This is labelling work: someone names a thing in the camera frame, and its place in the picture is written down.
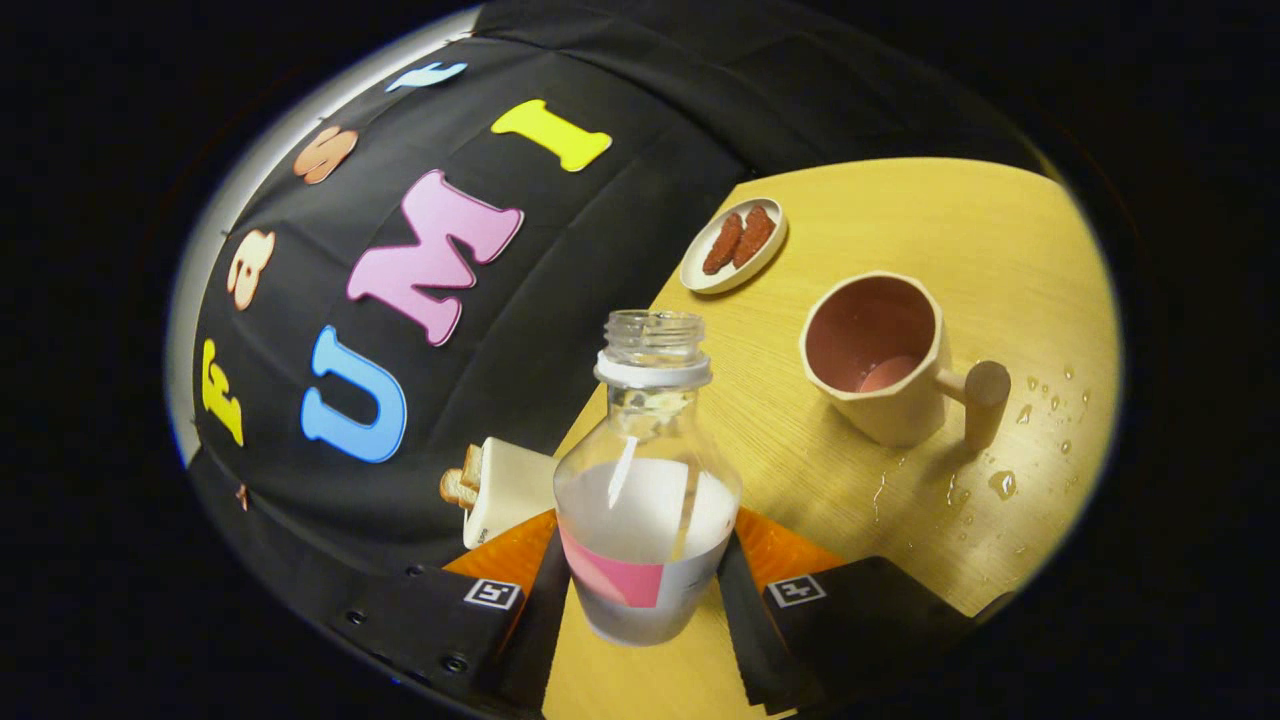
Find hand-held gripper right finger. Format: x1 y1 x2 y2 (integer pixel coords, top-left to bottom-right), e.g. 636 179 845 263
718 508 976 716

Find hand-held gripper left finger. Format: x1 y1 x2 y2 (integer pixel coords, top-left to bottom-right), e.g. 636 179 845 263
330 510 571 716

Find clear plastic juice bottle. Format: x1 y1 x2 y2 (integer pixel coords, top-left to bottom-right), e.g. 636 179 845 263
553 309 743 647

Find beige cup with pink inside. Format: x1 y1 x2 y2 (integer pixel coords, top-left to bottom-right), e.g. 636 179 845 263
799 271 1012 451

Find white toaster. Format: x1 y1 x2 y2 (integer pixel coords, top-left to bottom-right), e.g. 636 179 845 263
462 437 558 550

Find black backdrop cloth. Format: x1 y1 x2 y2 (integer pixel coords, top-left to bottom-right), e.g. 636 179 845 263
185 0 1051 641

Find white oval plate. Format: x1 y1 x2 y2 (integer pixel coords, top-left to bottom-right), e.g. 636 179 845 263
680 197 789 295

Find reddish brown meat piece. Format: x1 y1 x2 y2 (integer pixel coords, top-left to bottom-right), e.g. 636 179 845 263
732 205 777 269
702 212 745 276

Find wooden table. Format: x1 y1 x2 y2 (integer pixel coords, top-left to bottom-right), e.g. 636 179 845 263
540 157 1121 720

